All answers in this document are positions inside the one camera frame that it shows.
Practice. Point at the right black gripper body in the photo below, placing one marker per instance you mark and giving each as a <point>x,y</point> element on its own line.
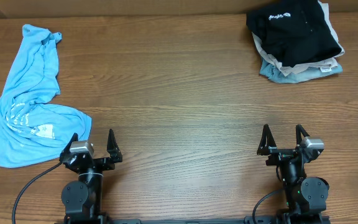
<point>280,155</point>

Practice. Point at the black folded shirt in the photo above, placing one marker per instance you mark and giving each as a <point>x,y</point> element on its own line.
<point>294,32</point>

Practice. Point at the beige folded shirt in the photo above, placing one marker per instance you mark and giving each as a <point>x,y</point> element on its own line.
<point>323,65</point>

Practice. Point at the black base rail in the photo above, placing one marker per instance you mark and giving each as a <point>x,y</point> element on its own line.
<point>246,220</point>

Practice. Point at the brown cardboard backboard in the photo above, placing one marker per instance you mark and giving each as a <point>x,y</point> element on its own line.
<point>10,9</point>

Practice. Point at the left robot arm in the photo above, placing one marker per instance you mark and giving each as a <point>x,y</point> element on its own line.
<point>82,198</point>

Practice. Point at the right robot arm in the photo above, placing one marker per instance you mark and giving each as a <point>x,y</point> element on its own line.
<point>305,196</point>

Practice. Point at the light blue t-shirt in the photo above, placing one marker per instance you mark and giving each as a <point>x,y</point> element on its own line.
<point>32,129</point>

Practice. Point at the grey-blue folded shirt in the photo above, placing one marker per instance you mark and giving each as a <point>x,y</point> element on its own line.
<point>275,75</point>

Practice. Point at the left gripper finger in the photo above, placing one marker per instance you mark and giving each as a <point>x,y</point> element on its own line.
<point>74,138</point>
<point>113,148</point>

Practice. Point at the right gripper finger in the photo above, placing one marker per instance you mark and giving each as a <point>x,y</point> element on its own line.
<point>300,134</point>
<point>267,144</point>

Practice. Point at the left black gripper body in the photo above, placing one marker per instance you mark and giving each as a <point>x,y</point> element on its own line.
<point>96,160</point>

